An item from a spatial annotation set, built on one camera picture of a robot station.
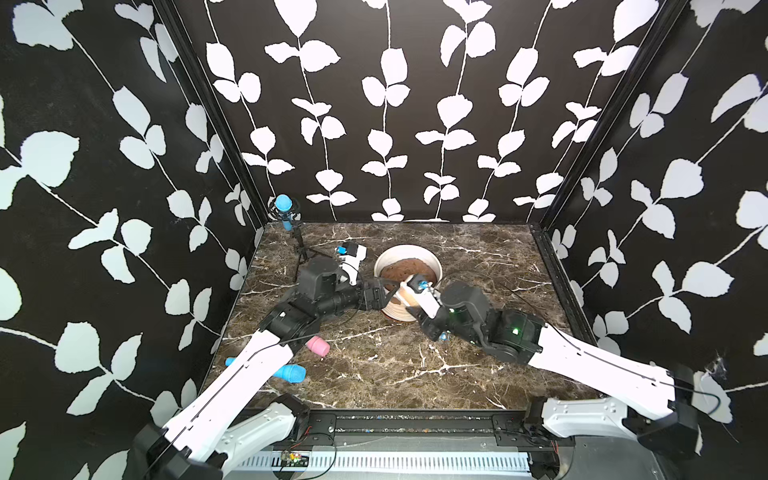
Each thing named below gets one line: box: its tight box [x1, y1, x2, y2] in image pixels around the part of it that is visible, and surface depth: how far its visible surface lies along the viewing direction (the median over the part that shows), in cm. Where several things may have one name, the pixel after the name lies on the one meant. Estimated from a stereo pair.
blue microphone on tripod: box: [268, 194, 332, 283], surface depth 97 cm
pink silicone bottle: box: [305, 336, 331, 357], surface depth 87 cm
